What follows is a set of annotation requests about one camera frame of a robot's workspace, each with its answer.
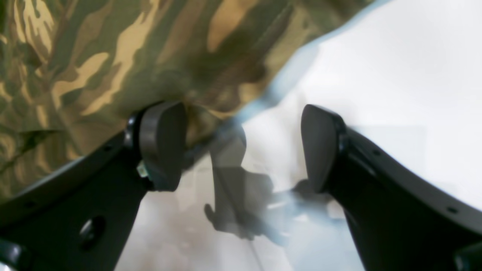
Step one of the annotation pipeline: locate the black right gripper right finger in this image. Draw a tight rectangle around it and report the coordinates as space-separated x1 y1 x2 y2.
300 104 482 271

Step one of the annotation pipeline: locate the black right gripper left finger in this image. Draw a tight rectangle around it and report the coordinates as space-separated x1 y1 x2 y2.
1 102 187 271

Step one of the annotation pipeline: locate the camouflage t-shirt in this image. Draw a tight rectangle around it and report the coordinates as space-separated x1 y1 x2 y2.
0 0 375 203

